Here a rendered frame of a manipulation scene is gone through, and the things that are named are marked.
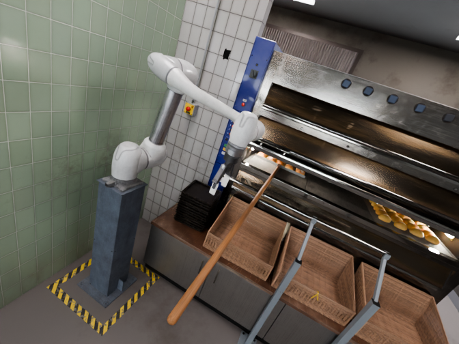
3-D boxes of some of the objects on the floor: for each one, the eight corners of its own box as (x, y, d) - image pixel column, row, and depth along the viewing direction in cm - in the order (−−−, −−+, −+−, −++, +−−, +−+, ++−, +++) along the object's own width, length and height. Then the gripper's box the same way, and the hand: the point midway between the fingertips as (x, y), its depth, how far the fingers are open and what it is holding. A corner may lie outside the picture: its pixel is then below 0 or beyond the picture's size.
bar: (188, 275, 214) (225, 172, 168) (312, 354, 185) (398, 256, 139) (169, 301, 186) (206, 185, 140) (311, 398, 157) (419, 293, 111)
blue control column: (240, 188, 418) (287, 71, 334) (247, 192, 414) (297, 74, 330) (186, 246, 246) (256, 35, 161) (199, 254, 242) (276, 41, 158)
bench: (174, 237, 253) (186, 196, 230) (392, 366, 199) (436, 330, 176) (138, 269, 202) (149, 221, 180) (418, 454, 148) (483, 419, 126)
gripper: (235, 147, 119) (221, 179, 127) (214, 154, 96) (199, 193, 105) (247, 153, 117) (232, 186, 125) (229, 162, 95) (212, 201, 103)
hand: (218, 188), depth 114 cm, fingers open, 13 cm apart
